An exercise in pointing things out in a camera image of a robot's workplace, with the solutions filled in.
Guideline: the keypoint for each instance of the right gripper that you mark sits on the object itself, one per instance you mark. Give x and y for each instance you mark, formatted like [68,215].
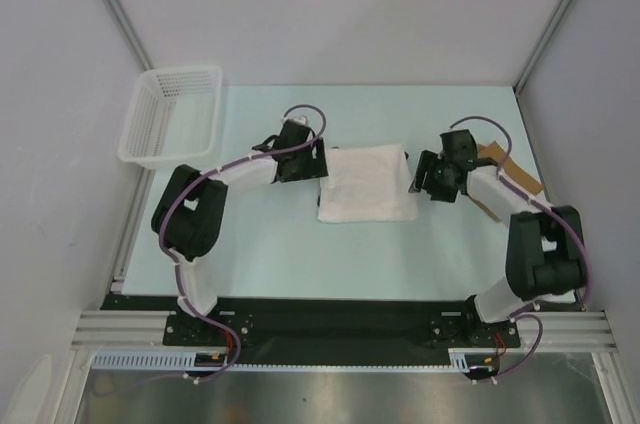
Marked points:
[428,162]

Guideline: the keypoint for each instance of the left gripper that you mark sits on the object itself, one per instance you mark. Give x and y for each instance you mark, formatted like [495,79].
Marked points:
[316,167]

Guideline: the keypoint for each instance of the tan tank top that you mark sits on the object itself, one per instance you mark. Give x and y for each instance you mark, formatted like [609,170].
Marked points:
[521,177]

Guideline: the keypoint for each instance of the white tank top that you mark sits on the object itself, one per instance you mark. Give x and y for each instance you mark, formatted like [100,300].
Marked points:
[368,184]

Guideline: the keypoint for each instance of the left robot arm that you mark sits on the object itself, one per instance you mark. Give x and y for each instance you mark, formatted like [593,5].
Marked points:
[188,218]

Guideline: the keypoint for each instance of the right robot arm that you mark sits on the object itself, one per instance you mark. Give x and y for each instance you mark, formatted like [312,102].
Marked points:
[545,254]

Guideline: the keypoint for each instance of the white plastic basket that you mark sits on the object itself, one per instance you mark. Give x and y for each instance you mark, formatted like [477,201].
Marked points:
[173,117]

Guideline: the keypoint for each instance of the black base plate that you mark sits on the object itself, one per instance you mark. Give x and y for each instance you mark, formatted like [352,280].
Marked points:
[307,332]

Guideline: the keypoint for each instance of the white cable duct right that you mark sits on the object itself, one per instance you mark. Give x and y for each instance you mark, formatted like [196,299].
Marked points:
[473,359]

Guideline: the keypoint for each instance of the white cable duct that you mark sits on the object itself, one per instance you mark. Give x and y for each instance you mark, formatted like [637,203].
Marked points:
[158,360]
[473,359]

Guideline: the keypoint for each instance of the right aluminium corner post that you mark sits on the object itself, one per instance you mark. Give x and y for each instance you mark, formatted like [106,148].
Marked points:
[551,28]

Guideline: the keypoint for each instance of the aluminium corner post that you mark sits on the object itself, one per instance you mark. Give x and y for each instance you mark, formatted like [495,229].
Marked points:
[129,34]
[551,28]

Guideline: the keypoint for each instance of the left aluminium corner post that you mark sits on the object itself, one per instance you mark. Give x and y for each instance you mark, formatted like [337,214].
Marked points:
[129,34]

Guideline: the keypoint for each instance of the white cable duct left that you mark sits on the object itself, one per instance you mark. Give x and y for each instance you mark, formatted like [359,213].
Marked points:
[158,360]

